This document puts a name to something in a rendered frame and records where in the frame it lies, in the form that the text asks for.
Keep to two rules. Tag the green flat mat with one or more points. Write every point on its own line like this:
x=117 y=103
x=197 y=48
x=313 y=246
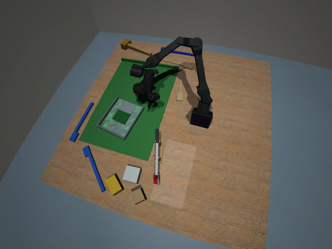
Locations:
x=141 y=138

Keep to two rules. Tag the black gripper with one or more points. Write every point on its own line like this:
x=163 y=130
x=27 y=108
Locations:
x=152 y=97

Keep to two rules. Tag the yellow rectangular block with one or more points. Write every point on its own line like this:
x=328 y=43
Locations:
x=114 y=185

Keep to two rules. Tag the tan square block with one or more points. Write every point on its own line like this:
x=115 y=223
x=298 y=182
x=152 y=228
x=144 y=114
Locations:
x=138 y=196

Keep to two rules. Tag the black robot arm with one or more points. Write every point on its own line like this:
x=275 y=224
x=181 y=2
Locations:
x=154 y=60

